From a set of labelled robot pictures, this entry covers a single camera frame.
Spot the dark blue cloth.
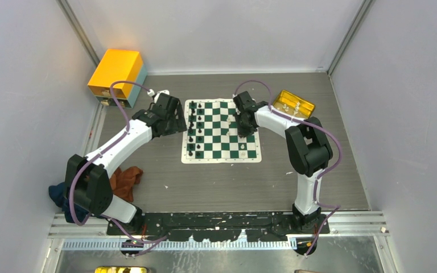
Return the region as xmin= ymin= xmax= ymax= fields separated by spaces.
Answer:
xmin=48 ymin=182 xmax=89 ymax=224

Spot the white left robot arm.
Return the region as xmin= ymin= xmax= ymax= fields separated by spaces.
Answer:
xmin=64 ymin=90 xmax=187 ymax=235

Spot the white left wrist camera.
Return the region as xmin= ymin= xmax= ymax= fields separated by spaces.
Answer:
xmin=147 ymin=89 xmax=170 ymax=103

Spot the green white chess board mat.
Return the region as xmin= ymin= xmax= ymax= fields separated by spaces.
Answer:
xmin=181 ymin=98 xmax=262 ymax=164

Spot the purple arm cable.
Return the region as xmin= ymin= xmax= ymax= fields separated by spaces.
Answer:
xmin=234 ymin=80 xmax=344 ymax=257
xmin=69 ymin=81 xmax=170 ymax=258

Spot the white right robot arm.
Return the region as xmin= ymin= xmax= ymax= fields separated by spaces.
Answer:
xmin=233 ymin=92 xmax=333 ymax=234

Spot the orange cloth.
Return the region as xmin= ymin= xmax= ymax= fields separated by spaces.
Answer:
xmin=110 ymin=166 xmax=143 ymax=202

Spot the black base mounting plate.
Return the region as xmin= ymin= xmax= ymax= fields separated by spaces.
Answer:
xmin=106 ymin=212 xmax=329 ymax=242

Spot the yellow transparent tray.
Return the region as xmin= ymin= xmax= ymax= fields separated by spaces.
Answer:
xmin=272 ymin=90 xmax=316 ymax=119

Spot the aluminium frame rail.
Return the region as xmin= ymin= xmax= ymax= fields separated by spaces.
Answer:
xmin=48 ymin=212 xmax=390 ymax=255

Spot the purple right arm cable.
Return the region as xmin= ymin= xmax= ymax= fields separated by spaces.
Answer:
xmin=234 ymin=80 xmax=344 ymax=257

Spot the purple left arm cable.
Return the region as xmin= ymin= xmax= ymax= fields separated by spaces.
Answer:
xmin=69 ymin=81 xmax=170 ymax=258

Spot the yellow teal drawer box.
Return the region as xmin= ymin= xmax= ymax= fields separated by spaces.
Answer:
xmin=88 ymin=49 xmax=147 ymax=109

